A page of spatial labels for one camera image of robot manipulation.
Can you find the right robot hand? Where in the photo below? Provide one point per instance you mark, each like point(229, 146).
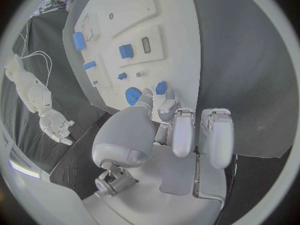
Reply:
point(52, 121)

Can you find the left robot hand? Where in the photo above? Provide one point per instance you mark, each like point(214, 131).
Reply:
point(131, 135)

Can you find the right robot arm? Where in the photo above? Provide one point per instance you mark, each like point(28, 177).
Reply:
point(25, 80)

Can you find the white task board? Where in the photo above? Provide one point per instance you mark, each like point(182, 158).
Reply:
point(178, 41)

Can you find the blue gear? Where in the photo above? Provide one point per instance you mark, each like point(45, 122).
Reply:
point(131, 96)

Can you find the blue plug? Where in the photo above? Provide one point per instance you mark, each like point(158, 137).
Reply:
point(161, 87)

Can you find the tiny blue peg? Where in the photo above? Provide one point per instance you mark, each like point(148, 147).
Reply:
point(95, 82)

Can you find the small blue peg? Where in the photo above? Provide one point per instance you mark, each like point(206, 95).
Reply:
point(122, 76)

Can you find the short blue cylinder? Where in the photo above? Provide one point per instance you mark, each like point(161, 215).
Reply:
point(89, 65)

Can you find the blue block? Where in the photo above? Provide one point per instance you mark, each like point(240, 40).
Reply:
point(126, 51)

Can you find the large blue cylinder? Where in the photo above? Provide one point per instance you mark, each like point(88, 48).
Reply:
point(78, 41)

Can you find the cluttered workshop desk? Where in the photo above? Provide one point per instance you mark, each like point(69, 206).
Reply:
point(55, 1)

